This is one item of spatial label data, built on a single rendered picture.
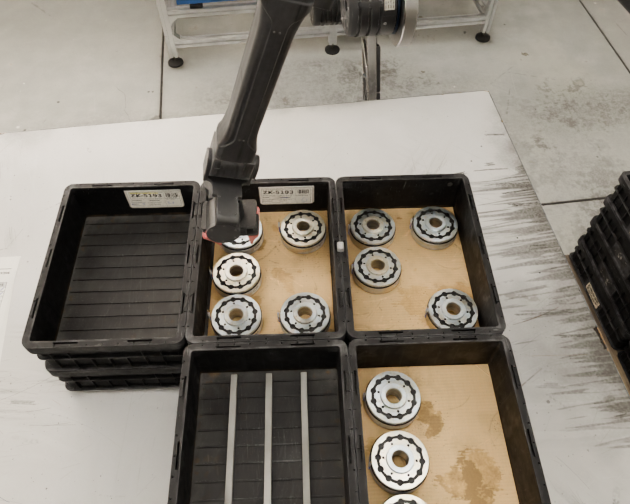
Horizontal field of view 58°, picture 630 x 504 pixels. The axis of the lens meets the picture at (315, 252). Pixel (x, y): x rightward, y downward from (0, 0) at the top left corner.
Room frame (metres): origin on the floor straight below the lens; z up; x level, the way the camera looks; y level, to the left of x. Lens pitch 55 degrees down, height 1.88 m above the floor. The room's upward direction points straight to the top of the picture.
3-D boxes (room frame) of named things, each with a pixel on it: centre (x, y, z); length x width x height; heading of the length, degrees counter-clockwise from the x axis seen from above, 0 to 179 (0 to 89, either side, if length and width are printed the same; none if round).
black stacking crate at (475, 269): (0.66, -0.20, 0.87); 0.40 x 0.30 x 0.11; 2
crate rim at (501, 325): (0.66, -0.20, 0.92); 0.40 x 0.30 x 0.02; 2
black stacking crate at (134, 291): (0.64, 0.40, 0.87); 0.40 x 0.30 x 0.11; 2
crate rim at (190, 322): (0.65, 0.10, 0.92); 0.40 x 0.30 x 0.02; 2
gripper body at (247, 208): (0.66, 0.16, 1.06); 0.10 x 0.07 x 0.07; 92
